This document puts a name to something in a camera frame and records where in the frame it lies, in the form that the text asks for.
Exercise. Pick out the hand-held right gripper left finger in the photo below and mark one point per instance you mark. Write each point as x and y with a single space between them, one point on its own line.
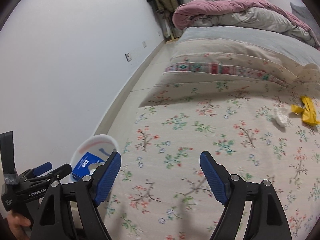
107 180

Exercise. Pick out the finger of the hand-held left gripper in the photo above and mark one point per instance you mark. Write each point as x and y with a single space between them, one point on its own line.
61 171
42 168

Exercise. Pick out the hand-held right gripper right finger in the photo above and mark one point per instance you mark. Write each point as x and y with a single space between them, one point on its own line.
215 180

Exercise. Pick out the blue biscuit box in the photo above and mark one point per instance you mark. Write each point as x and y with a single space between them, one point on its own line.
83 167

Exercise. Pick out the white plastic bin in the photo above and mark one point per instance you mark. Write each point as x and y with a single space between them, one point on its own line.
87 145

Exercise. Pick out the person's left hand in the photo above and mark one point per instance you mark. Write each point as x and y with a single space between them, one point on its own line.
17 224

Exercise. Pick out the crumpled white tissue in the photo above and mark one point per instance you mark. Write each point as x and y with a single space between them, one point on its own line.
280 117

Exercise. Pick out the yellow plastic bag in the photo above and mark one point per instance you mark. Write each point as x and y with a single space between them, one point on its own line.
307 113

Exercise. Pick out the grey bed sheet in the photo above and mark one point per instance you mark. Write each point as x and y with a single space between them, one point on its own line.
225 33

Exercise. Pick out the wooden stand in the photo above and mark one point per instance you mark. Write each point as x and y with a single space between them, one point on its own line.
168 27

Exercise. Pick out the pink grey duvet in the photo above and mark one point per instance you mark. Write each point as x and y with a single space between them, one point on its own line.
225 12

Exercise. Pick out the olive coat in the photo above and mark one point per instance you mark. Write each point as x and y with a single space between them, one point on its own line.
166 2

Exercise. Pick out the grey quilted pillow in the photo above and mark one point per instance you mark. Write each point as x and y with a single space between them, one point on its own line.
298 9

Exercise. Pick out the white wall socket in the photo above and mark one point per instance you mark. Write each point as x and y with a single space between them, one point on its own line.
128 56
144 44

